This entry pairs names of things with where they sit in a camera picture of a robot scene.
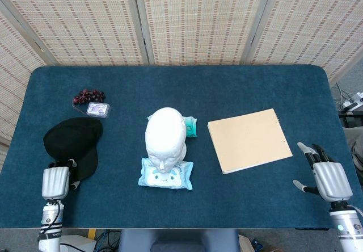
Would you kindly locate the dark red grape bunch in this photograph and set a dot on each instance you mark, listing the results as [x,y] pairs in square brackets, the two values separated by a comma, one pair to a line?
[90,95]

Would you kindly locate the white box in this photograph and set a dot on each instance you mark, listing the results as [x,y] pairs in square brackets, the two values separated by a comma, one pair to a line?
[79,245]

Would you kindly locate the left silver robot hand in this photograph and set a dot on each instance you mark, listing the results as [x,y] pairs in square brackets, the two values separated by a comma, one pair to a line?
[55,182]

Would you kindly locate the light blue wet wipes pack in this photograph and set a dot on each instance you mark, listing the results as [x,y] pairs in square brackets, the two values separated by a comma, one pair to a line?
[181,178]

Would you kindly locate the black baseball cap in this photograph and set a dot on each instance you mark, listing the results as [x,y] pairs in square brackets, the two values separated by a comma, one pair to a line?
[73,141]

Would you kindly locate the white mannequin head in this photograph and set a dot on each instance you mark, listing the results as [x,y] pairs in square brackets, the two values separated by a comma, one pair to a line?
[164,132]

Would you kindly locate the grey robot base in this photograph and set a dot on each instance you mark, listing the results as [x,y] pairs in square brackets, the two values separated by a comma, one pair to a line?
[136,240]

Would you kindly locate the tan spiral notebook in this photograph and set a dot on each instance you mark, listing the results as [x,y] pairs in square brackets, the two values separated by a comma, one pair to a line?
[249,141]

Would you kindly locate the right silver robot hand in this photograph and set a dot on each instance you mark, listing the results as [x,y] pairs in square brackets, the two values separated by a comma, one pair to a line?
[331,179]

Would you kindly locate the purple clear plastic box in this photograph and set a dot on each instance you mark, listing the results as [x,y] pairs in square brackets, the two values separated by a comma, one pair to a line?
[97,110]

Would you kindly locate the white power strip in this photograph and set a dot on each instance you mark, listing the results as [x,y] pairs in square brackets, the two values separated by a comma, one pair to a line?
[350,104]

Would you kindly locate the green wet wipes pack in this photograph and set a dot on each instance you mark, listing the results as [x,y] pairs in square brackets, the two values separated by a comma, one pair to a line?
[190,127]

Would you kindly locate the grey green fabric item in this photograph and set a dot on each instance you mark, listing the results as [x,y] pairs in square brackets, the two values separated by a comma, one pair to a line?
[356,147]

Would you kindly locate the brown cardboard box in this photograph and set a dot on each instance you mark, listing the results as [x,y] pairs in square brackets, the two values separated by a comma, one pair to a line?
[244,245]

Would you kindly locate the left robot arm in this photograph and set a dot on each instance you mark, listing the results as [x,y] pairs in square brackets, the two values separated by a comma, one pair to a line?
[51,215]

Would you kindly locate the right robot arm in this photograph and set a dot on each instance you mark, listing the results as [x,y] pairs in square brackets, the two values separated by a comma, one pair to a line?
[344,226]

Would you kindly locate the woven folding screen panel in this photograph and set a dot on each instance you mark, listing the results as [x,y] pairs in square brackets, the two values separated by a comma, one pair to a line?
[17,64]
[312,22]
[198,22]
[85,22]

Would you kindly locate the blue felt table cover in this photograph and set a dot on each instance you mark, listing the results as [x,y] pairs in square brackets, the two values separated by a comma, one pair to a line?
[198,93]

